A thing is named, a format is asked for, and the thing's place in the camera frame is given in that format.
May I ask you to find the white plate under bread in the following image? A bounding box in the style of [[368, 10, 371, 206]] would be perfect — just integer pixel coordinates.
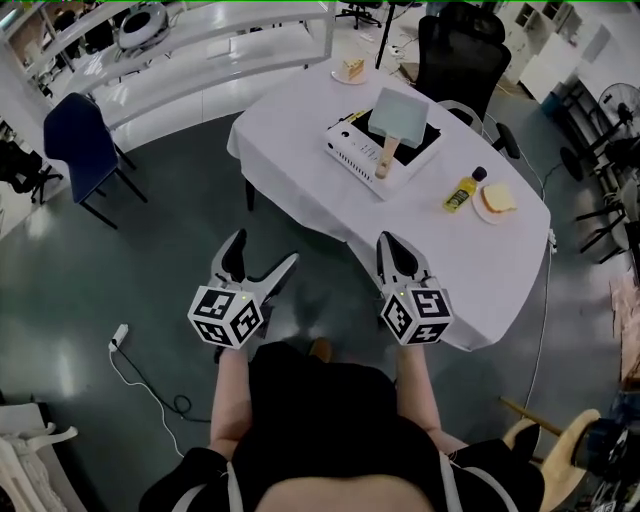
[[471, 182, 519, 225]]

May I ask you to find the white power cable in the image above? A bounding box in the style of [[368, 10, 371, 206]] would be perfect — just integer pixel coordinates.
[[108, 344, 186, 459]]

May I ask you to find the person's black clothing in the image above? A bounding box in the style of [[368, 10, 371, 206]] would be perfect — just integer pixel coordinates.
[[138, 342, 546, 512]]

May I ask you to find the black standing fan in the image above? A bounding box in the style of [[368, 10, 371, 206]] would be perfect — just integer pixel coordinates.
[[559, 82, 640, 181]]

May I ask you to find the thin black cable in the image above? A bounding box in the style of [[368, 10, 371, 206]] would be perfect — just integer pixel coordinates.
[[122, 349, 211, 424]]

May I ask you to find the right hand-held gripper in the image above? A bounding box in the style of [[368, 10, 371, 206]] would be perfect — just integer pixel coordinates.
[[374, 231, 454, 346]]

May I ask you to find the round white black device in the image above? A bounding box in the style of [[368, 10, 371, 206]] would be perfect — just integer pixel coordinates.
[[117, 2, 171, 51]]

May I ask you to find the white curved shelf desk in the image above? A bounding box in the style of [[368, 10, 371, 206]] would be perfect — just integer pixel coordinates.
[[24, 0, 336, 151]]

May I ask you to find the white ornate furniture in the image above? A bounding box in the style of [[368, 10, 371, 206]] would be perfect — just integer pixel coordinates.
[[0, 402, 79, 512]]

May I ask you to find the yellow oil bottle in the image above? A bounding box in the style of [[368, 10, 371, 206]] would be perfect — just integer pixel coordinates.
[[442, 166, 489, 214]]

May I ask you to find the white plate under cake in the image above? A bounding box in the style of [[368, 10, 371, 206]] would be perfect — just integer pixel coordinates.
[[330, 67, 369, 86]]

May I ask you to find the person's left forearm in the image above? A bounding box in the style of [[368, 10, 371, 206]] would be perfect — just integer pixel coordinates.
[[208, 347, 256, 459]]

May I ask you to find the square pale blue pan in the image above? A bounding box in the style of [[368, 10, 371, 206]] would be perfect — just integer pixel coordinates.
[[367, 87, 431, 180]]

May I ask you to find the wooden stool black cushion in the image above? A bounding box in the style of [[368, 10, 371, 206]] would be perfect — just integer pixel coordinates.
[[499, 397, 601, 512]]

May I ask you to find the table with white cloth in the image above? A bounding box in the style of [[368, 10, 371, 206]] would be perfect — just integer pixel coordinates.
[[227, 59, 554, 351]]

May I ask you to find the long white floor cable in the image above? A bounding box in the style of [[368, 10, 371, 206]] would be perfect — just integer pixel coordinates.
[[522, 229, 557, 406]]

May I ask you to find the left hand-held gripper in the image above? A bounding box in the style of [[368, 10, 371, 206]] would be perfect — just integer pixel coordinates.
[[187, 228, 300, 351]]

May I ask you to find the blue chair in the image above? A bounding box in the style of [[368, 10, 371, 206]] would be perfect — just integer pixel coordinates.
[[43, 92, 149, 230]]

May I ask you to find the person's right forearm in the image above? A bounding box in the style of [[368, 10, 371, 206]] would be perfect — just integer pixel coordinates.
[[394, 344, 469, 451]]

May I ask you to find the white induction cooktop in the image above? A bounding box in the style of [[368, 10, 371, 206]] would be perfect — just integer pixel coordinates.
[[323, 107, 444, 201]]

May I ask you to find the black mesh office chair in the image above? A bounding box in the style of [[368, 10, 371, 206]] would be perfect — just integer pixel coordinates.
[[417, 2, 521, 161]]

